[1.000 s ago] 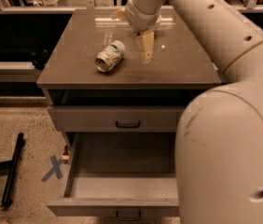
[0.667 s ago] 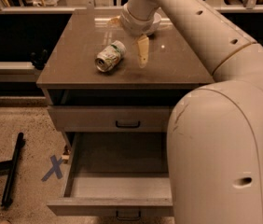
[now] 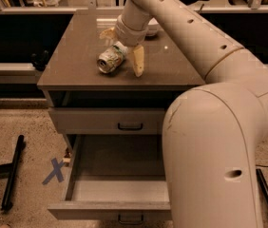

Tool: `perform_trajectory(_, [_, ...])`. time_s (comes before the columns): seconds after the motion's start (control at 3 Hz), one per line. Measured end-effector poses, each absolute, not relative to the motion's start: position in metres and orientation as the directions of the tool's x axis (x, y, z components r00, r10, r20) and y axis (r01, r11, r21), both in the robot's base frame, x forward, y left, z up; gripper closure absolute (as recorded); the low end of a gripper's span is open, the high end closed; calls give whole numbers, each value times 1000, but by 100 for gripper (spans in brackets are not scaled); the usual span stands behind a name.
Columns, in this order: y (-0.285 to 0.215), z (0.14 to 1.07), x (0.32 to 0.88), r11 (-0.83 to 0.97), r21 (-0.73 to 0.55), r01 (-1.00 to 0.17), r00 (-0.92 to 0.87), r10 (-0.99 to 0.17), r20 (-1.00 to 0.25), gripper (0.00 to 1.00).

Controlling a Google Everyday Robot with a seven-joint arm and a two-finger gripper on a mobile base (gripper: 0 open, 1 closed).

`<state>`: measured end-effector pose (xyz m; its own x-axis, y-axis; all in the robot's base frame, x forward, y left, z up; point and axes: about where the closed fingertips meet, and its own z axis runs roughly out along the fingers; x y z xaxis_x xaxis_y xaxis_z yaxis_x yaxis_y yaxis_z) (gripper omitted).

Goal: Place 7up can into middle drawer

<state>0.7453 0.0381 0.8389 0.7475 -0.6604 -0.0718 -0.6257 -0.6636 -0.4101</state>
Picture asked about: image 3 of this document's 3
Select blue tape cross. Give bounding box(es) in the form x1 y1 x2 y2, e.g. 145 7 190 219
42 158 65 185

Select black stand leg left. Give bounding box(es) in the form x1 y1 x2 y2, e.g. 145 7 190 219
0 135 26 212

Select open grey middle drawer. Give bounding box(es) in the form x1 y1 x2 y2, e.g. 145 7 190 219
48 135 171 225

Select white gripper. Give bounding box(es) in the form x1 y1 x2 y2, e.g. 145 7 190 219
99 15 147 77

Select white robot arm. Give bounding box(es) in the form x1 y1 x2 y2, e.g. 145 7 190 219
102 0 268 228

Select closed grey top drawer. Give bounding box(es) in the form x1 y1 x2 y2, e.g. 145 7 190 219
49 108 165 135

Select crushed 7up can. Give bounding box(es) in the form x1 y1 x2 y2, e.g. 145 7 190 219
97 42 128 74

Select black clamp on ledge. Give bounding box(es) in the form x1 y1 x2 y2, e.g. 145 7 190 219
31 50 49 71

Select grey drawer cabinet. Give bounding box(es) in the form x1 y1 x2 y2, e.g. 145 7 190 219
37 9 206 163

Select white bowl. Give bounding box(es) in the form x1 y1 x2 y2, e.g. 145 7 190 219
146 18 159 37

